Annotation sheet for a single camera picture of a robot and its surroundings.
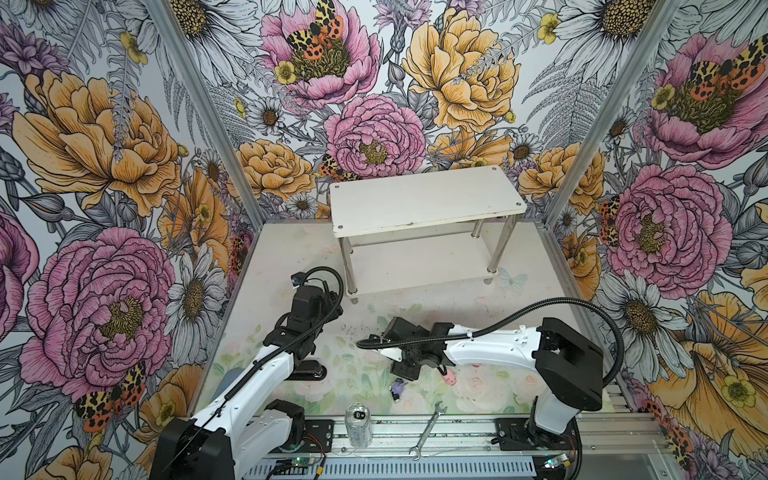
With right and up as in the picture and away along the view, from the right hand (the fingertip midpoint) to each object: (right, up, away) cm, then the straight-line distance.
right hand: (405, 365), depth 83 cm
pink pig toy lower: (+12, -3, -2) cm, 12 cm away
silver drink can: (-11, -5, -20) cm, 23 cm away
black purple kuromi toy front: (-2, -5, -4) cm, 7 cm away
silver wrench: (+5, -13, -8) cm, 16 cm away
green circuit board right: (+35, -18, -12) cm, 41 cm away
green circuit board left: (-24, -18, -12) cm, 33 cm away
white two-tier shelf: (+4, +37, -9) cm, 38 cm away
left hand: (-22, +15, +3) cm, 27 cm away
